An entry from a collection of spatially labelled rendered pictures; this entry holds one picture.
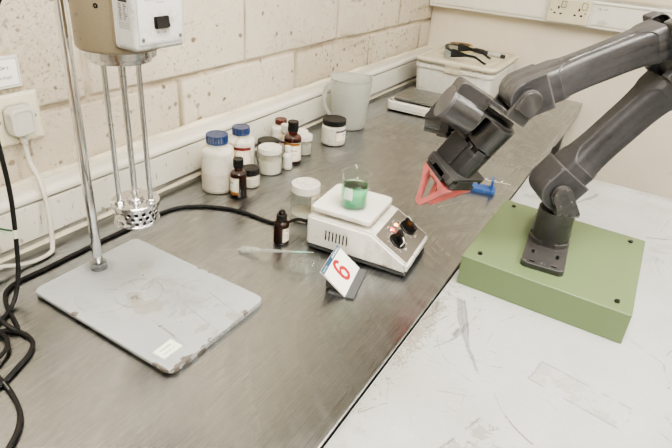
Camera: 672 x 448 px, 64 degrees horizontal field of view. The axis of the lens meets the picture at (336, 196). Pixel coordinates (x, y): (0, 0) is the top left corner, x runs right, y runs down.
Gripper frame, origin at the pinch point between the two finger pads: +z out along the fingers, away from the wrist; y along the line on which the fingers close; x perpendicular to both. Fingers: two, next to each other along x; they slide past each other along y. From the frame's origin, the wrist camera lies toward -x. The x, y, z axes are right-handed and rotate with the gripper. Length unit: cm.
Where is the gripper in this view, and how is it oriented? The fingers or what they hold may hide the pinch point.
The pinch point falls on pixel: (425, 199)
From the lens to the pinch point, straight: 99.1
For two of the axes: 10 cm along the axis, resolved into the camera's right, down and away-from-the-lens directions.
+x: 4.6, 7.6, -4.5
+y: -7.1, 0.2, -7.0
